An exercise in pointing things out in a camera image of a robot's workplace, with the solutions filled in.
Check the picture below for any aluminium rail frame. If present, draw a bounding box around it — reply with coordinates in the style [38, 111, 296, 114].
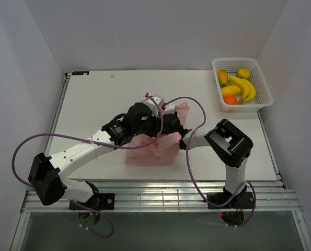
[20, 180, 302, 213]

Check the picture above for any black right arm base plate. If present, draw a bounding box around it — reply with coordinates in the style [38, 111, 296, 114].
[206, 186, 255, 210]

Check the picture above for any yellow fake mango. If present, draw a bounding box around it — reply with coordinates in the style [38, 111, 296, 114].
[221, 85, 241, 97]

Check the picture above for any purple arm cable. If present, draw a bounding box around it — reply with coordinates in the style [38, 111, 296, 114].
[11, 95, 164, 238]
[165, 96, 257, 228]

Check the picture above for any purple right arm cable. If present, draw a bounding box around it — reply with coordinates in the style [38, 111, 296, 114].
[165, 96, 257, 228]

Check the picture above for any fake orange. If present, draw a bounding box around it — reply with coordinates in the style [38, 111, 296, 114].
[223, 95, 238, 105]

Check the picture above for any yellow green fake lemon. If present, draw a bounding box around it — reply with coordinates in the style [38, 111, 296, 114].
[236, 69, 251, 80]

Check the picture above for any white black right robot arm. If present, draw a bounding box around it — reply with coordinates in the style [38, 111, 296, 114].
[163, 112, 256, 209]

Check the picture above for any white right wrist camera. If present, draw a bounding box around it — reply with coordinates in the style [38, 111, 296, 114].
[162, 103, 176, 112]

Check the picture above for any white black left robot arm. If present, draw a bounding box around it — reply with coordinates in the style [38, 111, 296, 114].
[28, 97, 164, 209]

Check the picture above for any white plastic basket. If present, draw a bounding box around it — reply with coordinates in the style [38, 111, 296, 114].
[212, 58, 273, 112]

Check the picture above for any orange green fake mango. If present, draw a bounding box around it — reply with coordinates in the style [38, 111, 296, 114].
[217, 69, 228, 88]

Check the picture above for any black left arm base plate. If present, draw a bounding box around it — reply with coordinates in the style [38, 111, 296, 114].
[68, 193, 116, 210]

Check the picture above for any yellow fake banana bunch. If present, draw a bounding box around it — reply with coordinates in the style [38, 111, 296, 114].
[228, 76, 257, 105]

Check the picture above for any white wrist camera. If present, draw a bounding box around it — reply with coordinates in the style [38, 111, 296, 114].
[142, 93, 164, 117]
[162, 103, 176, 112]

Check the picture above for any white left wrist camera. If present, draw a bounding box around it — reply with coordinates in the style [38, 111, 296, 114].
[142, 93, 164, 117]

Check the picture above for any pink plastic bag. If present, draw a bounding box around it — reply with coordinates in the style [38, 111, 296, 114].
[125, 102, 190, 166]

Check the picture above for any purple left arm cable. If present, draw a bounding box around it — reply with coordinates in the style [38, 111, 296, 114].
[11, 95, 164, 238]

